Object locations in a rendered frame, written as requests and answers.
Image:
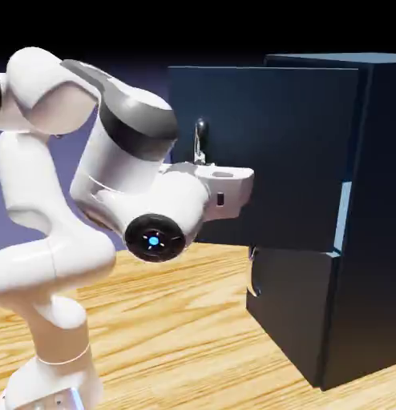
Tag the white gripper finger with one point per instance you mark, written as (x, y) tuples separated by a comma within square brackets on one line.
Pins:
[(202, 157)]

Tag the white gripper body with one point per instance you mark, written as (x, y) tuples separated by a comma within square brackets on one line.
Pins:
[(231, 175)]

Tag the dark blue large cabinet door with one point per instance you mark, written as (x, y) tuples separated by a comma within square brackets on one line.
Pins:
[(281, 144)]

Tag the dark blue cabinet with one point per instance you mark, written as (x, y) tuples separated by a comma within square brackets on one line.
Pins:
[(374, 208)]

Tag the dark blue small cabinet door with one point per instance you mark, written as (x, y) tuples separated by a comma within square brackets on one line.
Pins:
[(291, 307)]

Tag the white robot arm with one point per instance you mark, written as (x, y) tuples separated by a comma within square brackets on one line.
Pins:
[(121, 166)]

